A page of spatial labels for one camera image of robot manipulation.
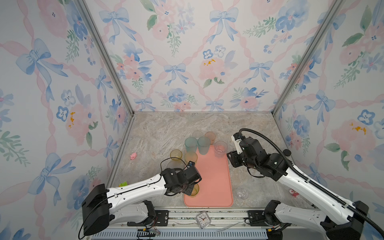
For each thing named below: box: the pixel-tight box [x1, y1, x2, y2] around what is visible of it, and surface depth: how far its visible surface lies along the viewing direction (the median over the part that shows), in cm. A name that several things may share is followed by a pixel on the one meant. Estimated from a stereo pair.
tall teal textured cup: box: [184, 137, 198, 153], surface depth 92 cm
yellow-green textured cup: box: [184, 151, 198, 165], surface depth 90 cm
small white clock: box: [196, 210, 212, 230], surface depth 74 cm
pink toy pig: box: [130, 152, 137, 160], surface depth 96 cm
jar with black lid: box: [282, 149, 292, 158], surface depth 88 cm
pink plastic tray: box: [183, 145, 234, 208], surface depth 82 cm
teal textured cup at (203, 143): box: [197, 136, 211, 155], surface depth 98 cm
